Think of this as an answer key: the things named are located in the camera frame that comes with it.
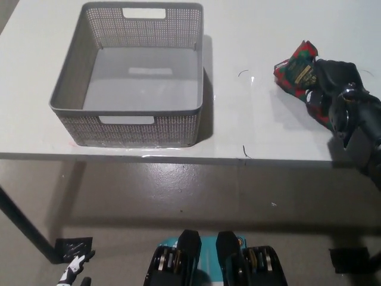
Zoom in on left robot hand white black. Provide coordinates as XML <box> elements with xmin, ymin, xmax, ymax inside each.
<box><xmin>58</xmin><ymin>249</ymin><xmax>96</xmax><ymax>286</ymax></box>

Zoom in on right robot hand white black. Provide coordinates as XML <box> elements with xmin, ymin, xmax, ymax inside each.
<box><xmin>305</xmin><ymin>58</ymin><xmax>363</xmax><ymax>108</ymax></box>

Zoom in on red green coffee bean bag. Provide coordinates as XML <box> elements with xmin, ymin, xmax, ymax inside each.
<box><xmin>273</xmin><ymin>40</ymin><xmax>336</xmax><ymax>131</ymax></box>

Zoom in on black metal table leg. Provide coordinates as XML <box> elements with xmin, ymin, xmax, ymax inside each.
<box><xmin>0</xmin><ymin>184</ymin><xmax>63</xmax><ymax>265</ymax></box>

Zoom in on robot body black teal blocks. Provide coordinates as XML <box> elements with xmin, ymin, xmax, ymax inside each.
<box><xmin>143</xmin><ymin>228</ymin><xmax>288</xmax><ymax>286</ymax></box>

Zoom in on grey perforated plastic basket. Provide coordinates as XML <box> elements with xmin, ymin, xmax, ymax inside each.
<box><xmin>49</xmin><ymin>2</ymin><xmax>205</xmax><ymax>147</ymax></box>

